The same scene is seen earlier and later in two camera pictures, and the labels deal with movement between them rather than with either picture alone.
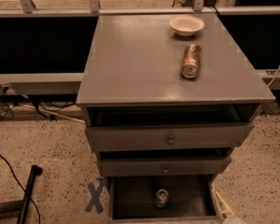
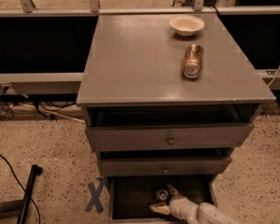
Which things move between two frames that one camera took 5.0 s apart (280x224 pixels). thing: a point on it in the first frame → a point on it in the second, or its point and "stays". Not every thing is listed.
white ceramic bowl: [186, 25] stays
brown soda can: [190, 61] stays
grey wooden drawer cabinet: [148, 124] stays
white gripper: [222, 205] → [181, 205]
